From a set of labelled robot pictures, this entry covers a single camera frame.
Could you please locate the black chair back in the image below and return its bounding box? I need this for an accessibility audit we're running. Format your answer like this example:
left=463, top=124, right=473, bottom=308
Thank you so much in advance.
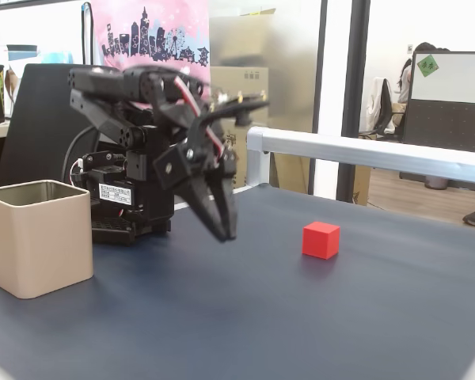
left=0, top=63, right=104, bottom=188

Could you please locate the green square sticker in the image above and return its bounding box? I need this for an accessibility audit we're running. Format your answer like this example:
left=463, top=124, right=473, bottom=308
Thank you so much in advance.
left=416, top=54, right=440, bottom=77

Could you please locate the aluminium frame rail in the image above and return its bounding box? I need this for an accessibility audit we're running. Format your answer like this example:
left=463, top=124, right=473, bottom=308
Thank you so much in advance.
left=245, top=126, right=475, bottom=195

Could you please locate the standing person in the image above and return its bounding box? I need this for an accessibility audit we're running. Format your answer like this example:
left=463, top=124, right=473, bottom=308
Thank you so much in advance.
left=91, top=0, right=211, bottom=94

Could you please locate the red cube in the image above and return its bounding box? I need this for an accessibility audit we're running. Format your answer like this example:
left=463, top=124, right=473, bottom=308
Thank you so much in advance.
left=302, top=221, right=340, bottom=260

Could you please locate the white red base cable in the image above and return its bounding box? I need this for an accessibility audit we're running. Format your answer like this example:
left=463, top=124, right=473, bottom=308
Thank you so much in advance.
left=69, top=158, right=86, bottom=185

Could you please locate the red white servo cable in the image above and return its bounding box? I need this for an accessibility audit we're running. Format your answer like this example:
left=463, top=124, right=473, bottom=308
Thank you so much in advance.
left=173, top=76, right=227, bottom=160

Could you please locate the beige square tin container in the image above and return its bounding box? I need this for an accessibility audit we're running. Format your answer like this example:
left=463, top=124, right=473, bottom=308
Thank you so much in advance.
left=0, top=180, right=95, bottom=301

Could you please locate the cardboard box with logo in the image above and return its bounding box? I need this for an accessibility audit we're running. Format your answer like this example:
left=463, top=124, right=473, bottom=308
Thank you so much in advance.
left=209, top=65, right=270, bottom=127

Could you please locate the black office partition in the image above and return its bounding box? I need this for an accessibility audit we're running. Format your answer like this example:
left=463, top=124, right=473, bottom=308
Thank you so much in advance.
left=402, top=51, right=475, bottom=155

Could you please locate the open cardboard box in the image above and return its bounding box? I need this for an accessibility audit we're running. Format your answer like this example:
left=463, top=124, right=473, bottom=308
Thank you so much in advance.
left=209, top=7, right=278, bottom=67

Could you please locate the black power cable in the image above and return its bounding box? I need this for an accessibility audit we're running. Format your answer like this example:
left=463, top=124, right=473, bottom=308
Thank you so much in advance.
left=62, top=125, right=101, bottom=188

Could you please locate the black door pillar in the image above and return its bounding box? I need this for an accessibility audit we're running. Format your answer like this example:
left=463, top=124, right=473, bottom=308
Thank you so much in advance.
left=338, top=0, right=371, bottom=203

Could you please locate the seated person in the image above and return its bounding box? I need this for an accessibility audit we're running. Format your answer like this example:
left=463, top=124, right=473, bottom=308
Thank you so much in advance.
left=393, top=41, right=452, bottom=106

